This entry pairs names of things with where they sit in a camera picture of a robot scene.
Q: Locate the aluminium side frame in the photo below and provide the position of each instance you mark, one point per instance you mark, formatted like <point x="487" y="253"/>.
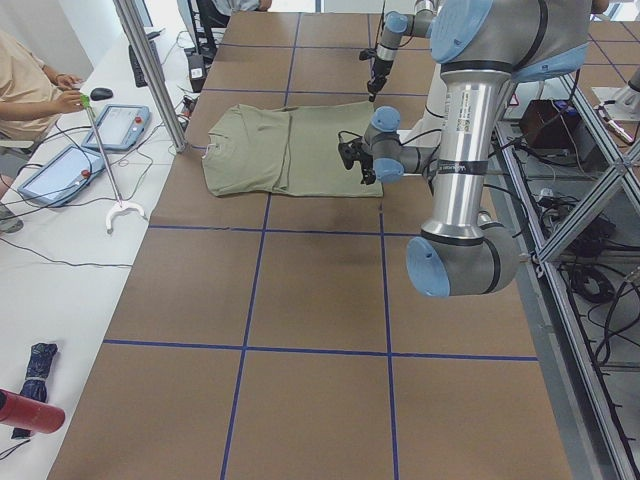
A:
<point x="581" y="227"/>

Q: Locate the olive green long-sleeve shirt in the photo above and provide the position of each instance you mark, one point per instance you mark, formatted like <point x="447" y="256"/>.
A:
<point x="290" y="151"/>

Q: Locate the reacher grabber tool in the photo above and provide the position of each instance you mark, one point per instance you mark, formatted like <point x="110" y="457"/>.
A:
<point x="121" y="206"/>

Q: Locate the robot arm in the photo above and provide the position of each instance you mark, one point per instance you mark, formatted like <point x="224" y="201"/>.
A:
<point x="483" y="50"/>
<point x="394" y="26"/>

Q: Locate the aluminium frame post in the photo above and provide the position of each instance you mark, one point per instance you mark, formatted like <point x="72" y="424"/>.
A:
<point x="133" y="28"/>

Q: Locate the far teach pendant tablet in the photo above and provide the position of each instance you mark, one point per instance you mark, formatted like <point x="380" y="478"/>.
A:
<point x="121" y="126"/>

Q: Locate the near teach pendant tablet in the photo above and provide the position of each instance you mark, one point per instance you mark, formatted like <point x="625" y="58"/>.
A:
<point x="62" y="178"/>

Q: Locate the folded dark blue umbrella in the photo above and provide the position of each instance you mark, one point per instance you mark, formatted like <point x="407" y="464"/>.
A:
<point x="37" y="372"/>

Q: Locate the seated person beige shirt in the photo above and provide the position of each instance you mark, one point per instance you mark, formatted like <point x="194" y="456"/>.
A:
<point x="33" y="95"/>

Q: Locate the teach pendant tablet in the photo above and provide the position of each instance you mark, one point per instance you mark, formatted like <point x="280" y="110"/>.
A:
<point x="62" y="178"/>
<point x="121" y="126"/>

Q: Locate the black power adapter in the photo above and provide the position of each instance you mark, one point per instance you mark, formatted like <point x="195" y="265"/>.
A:
<point x="197" y="72"/>

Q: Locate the red cylinder bottle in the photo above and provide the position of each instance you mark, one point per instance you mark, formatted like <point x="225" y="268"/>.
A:
<point x="29" y="414"/>

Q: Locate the black computer mouse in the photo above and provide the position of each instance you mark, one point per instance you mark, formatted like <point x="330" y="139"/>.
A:
<point x="101" y="93"/>

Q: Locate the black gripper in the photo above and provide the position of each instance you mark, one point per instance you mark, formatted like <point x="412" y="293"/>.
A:
<point x="378" y="68"/>
<point x="367" y="169"/>

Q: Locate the dark brown control box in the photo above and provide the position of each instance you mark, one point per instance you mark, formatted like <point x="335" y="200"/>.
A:
<point x="556" y="127"/>

